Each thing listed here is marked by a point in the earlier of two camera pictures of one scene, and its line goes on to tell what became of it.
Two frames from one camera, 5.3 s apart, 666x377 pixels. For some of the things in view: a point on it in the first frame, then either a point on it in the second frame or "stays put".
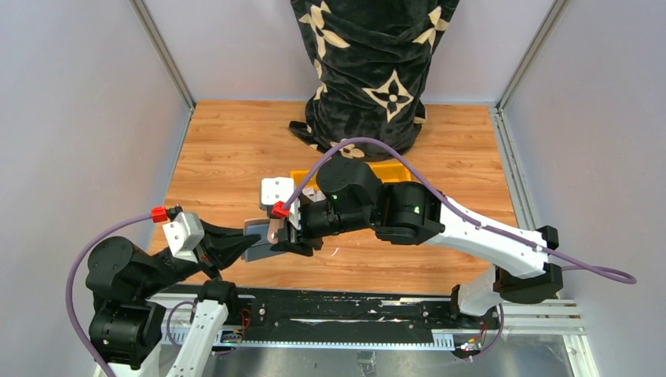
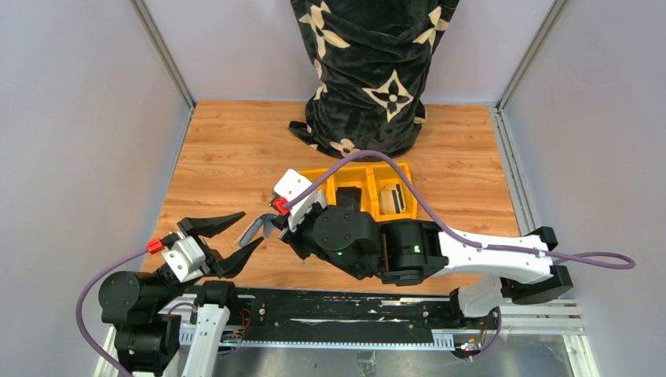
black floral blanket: (371, 60) stays put
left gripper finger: (224, 250) -> (233, 265)
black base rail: (350, 319) stays put
